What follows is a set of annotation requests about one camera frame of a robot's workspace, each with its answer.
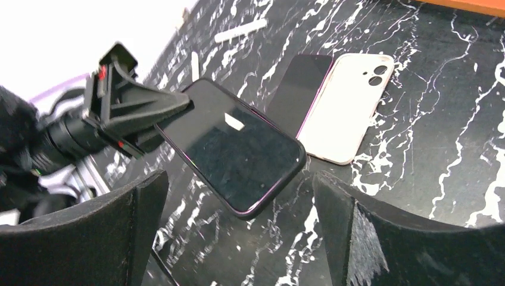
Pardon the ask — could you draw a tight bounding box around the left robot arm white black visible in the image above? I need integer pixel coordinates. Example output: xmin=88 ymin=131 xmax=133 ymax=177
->
xmin=1 ymin=42 xmax=191 ymax=222

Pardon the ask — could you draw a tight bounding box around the beige phone case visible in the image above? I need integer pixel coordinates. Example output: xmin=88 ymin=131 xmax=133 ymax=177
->
xmin=297 ymin=53 xmax=395 ymax=165

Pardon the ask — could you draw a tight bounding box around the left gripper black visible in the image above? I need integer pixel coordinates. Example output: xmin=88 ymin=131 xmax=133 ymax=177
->
xmin=29 ymin=42 xmax=190 ymax=175

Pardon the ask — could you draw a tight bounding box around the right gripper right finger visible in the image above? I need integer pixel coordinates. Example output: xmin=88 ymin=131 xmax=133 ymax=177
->
xmin=313 ymin=172 xmax=504 ymax=285

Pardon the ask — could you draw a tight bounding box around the orange wooden shelf rack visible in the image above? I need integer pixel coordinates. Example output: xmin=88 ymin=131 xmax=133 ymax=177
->
xmin=420 ymin=0 xmax=504 ymax=18

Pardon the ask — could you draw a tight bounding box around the white marker pen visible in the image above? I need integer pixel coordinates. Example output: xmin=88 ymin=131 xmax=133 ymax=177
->
xmin=214 ymin=18 xmax=268 ymax=43

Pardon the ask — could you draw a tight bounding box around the purple tipped marker pen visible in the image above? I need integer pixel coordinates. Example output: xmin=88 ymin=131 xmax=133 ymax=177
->
xmin=191 ymin=51 xmax=200 ymax=82

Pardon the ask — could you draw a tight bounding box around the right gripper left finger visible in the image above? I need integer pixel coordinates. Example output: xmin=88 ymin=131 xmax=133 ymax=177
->
xmin=1 ymin=170 xmax=169 ymax=285

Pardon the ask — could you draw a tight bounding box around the phone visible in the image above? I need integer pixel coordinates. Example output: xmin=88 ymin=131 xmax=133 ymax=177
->
xmin=266 ymin=54 xmax=333 ymax=137
xmin=155 ymin=78 xmax=307 ymax=220

